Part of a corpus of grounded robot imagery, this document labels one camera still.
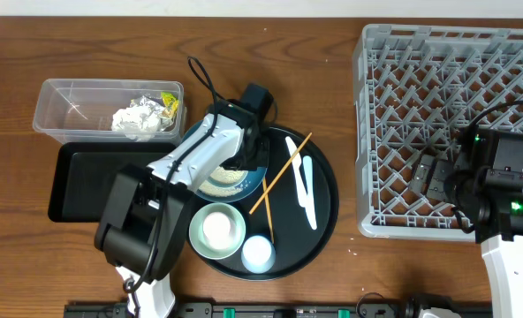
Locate white plate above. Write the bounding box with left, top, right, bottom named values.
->
left=209, top=167, right=247, bottom=186

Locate blue plate with rice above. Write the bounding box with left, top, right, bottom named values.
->
left=181, top=121, right=269, bottom=204

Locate white cup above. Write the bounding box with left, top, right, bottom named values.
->
left=202, top=212, right=235, bottom=250

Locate yellow foil wrapper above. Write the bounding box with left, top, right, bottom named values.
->
left=131, top=91, right=180, bottom=129

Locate light blue cup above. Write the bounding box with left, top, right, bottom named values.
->
left=241, top=235, right=276, bottom=274

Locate white napkin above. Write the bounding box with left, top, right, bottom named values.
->
left=111, top=106, right=162, bottom=141

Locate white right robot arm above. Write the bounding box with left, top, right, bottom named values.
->
left=410, top=151, right=523, bottom=317

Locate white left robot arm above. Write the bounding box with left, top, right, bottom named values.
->
left=95, top=100, right=270, bottom=317

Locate grey dishwasher rack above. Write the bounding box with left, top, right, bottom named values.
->
left=352, top=24, right=523, bottom=242

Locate white plastic spoon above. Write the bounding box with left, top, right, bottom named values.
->
left=302, top=155, right=317, bottom=231

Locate round black tray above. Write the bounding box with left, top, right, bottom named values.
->
left=196, top=125, right=339, bottom=281

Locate green bowl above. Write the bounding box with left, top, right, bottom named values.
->
left=188, top=203, right=246, bottom=260

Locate black rectangular tray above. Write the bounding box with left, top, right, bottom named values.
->
left=48, top=142, right=175, bottom=223

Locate clear plastic bin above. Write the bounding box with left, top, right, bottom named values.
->
left=33, top=79, right=187, bottom=144

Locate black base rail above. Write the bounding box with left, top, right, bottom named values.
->
left=64, top=291, right=492, bottom=318

